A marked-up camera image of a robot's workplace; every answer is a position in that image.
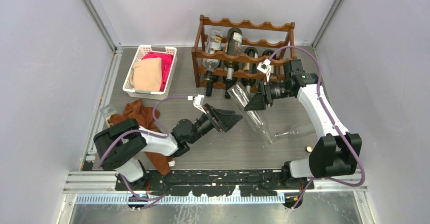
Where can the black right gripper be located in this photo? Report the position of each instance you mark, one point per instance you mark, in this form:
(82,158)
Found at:
(262,97)

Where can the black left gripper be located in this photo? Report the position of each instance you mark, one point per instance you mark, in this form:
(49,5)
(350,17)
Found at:
(224,119)

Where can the dark wine bottle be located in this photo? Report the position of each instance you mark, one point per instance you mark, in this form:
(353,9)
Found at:
(249,68)

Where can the dark bottle white label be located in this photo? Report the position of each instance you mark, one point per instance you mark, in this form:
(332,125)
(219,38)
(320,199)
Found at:
(228,90)

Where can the green bottle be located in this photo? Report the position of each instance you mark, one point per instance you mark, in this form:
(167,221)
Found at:
(233,48)

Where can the clear bottle brown label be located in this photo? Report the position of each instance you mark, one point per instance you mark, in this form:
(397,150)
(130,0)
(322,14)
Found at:
(213,45)

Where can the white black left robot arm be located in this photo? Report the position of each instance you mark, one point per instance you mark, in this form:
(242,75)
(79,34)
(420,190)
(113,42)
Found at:
(118,145)

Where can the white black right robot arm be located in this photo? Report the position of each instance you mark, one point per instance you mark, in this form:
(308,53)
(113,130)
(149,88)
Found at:
(336,150)

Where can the brown wooden wine rack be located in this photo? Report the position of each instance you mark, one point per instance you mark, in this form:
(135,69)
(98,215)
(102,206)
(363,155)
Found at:
(198,51)

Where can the gold bottle cap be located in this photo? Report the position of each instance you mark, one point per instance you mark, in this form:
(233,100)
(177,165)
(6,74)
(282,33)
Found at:
(309,149)

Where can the brown towel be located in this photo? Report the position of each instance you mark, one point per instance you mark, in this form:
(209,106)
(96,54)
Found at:
(143,115)

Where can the pink folded cloth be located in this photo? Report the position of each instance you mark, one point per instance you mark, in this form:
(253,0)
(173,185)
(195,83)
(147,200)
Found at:
(165,66)

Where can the peach folded cloth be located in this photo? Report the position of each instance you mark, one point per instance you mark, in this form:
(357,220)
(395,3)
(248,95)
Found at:
(139,78)

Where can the white plastic basket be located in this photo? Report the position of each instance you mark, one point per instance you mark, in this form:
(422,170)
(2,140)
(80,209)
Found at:
(141,52)

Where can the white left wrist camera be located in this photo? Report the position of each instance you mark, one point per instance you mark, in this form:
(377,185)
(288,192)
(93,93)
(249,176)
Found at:
(197,101)

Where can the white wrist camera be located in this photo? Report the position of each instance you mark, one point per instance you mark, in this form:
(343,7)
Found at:
(265,67)
(197,101)

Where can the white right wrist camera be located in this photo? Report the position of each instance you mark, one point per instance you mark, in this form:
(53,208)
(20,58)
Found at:
(265,67)

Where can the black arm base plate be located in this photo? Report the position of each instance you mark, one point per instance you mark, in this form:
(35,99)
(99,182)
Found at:
(214,183)

